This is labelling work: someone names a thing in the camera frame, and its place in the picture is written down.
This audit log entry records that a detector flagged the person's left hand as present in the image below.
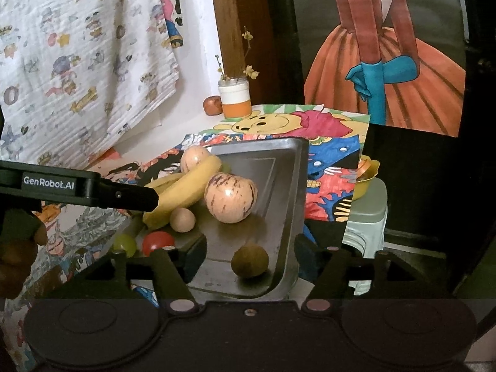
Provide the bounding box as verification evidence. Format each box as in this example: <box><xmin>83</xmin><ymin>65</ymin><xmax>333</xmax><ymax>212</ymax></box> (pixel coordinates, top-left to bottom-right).
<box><xmin>0</xmin><ymin>209</ymin><xmax>49</xmax><ymax>299</ymax></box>

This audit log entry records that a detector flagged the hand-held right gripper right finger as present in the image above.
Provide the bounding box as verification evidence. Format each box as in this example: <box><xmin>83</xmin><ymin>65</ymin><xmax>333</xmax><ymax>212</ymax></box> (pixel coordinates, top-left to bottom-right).
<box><xmin>294</xmin><ymin>233</ymin><xmax>452</xmax><ymax>315</ymax></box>

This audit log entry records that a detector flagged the green grape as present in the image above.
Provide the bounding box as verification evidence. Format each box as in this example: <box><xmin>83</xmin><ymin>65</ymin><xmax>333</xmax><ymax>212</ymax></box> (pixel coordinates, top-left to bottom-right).
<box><xmin>113</xmin><ymin>233</ymin><xmax>138</xmax><ymax>258</ymax></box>

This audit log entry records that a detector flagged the wooden door frame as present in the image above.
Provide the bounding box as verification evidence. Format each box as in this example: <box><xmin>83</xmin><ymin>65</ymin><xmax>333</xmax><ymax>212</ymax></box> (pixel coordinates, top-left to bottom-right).
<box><xmin>208</xmin><ymin>0</ymin><xmax>272</xmax><ymax>105</ymax></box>

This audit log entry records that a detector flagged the short dull yellow banana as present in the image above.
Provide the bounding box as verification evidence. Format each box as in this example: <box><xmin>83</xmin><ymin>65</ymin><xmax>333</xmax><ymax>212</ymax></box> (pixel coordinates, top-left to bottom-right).
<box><xmin>143</xmin><ymin>172</ymin><xmax>184</xmax><ymax>192</ymax></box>

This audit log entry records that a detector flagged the olive brown round fruit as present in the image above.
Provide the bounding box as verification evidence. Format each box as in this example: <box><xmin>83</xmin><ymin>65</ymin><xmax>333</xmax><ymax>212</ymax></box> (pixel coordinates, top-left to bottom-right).
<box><xmin>231</xmin><ymin>243</ymin><xmax>269</xmax><ymax>279</ymax></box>

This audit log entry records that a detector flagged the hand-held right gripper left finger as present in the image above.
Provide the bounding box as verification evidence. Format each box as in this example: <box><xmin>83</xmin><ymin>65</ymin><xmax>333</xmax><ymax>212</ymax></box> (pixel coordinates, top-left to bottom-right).
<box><xmin>50</xmin><ymin>236</ymin><xmax>208</xmax><ymax>316</ymax></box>

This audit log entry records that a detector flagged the large pale pepino melon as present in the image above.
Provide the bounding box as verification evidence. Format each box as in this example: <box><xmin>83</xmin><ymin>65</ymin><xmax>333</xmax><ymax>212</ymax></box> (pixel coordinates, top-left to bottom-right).
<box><xmin>180</xmin><ymin>146</ymin><xmax>212</xmax><ymax>174</ymax></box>

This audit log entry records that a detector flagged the green plastic stool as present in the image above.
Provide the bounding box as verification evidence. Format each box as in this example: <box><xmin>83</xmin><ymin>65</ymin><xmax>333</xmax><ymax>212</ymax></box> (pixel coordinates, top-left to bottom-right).
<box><xmin>343</xmin><ymin>180</ymin><xmax>389</xmax><ymax>295</ymax></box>

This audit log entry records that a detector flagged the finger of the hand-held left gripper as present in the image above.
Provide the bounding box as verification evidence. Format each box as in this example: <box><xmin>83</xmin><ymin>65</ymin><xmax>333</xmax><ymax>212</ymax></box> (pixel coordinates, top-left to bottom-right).
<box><xmin>97</xmin><ymin>180</ymin><xmax>160</xmax><ymax>212</ymax></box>

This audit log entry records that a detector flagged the long yellow banana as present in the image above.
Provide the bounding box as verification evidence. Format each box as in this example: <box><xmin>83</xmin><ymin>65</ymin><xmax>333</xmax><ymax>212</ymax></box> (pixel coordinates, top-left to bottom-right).
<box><xmin>143</xmin><ymin>155</ymin><xmax>223</xmax><ymax>230</ymax></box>

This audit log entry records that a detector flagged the anime printed sheet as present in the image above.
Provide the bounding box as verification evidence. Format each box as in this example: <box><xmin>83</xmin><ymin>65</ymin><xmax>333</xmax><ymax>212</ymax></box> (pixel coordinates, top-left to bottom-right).
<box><xmin>8</xmin><ymin>145</ymin><xmax>194</xmax><ymax>357</ymax></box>

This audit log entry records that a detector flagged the tan round fruit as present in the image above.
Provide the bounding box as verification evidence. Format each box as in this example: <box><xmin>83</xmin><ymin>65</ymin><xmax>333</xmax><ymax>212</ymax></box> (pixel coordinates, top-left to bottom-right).
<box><xmin>169</xmin><ymin>207</ymin><xmax>196</xmax><ymax>233</ymax></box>

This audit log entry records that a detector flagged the white printed blanket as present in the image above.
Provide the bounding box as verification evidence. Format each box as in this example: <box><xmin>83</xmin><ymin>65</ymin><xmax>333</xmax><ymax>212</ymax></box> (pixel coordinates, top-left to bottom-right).
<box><xmin>0</xmin><ymin>0</ymin><xmax>184</xmax><ymax>171</ymax></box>

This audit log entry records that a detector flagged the yellow flower twig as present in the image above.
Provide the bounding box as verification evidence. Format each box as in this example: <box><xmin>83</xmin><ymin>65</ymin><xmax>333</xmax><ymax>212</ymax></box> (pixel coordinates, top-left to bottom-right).
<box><xmin>214</xmin><ymin>26</ymin><xmax>259</xmax><ymax>84</ymax></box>

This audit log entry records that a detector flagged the metal baking tray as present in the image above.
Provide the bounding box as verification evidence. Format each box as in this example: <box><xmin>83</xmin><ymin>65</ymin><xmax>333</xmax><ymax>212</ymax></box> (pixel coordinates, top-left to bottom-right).
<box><xmin>128</xmin><ymin>137</ymin><xmax>309</xmax><ymax>301</ymax></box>

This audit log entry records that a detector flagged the reddish brown apple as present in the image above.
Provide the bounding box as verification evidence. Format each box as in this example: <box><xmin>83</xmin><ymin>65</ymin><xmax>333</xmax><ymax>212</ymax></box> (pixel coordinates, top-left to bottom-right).
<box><xmin>203</xmin><ymin>95</ymin><xmax>223</xmax><ymax>116</ymax></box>

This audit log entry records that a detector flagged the large red cherry tomato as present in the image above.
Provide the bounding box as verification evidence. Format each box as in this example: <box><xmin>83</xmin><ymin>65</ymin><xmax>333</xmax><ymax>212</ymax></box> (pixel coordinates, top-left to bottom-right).
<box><xmin>142</xmin><ymin>231</ymin><xmax>175</xmax><ymax>257</ymax></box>

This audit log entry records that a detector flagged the small striped pepino melon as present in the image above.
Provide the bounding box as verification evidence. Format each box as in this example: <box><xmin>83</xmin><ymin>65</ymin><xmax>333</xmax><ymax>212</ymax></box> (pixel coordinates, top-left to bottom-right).
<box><xmin>205</xmin><ymin>173</ymin><xmax>258</xmax><ymax>224</ymax></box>

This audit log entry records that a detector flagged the wall poster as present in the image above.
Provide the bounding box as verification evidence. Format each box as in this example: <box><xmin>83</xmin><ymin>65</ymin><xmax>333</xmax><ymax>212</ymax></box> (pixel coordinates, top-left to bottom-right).
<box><xmin>304</xmin><ymin>0</ymin><xmax>466</xmax><ymax>138</ymax></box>

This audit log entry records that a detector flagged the cartoon bear printed sheet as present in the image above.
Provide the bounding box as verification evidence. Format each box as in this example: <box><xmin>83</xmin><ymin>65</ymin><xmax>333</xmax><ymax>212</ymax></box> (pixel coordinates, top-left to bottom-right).
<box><xmin>184</xmin><ymin>104</ymin><xmax>370</xmax><ymax>223</ymax></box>

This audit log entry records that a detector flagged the yellow bowl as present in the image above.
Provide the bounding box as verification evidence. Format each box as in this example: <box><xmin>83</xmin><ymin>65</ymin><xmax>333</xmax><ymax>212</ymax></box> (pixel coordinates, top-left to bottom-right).
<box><xmin>351</xmin><ymin>155</ymin><xmax>381</xmax><ymax>201</ymax></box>

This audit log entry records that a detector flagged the white and orange jar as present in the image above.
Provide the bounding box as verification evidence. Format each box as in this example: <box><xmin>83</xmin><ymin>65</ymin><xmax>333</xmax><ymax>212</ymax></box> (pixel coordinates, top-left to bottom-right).
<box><xmin>218</xmin><ymin>77</ymin><xmax>252</xmax><ymax>120</ymax></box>

